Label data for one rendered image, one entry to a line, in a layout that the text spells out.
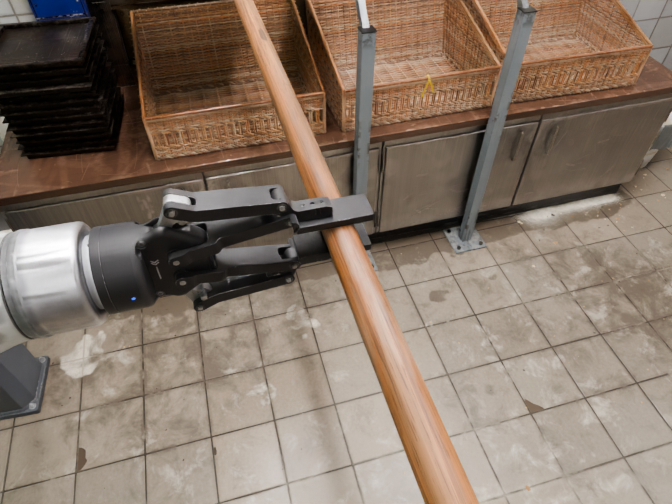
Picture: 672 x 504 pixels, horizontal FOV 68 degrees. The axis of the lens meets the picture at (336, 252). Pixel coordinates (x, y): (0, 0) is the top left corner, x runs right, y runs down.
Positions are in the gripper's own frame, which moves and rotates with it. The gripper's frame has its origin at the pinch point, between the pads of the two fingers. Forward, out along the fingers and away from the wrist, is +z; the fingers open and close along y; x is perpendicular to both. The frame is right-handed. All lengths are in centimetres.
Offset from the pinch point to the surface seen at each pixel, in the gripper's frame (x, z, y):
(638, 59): -105, 142, 50
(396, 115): -105, 51, 58
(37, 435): -56, -80, 122
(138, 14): -151, -25, 36
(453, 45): -137, 86, 53
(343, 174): -101, 32, 76
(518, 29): -95, 82, 29
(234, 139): -106, -3, 59
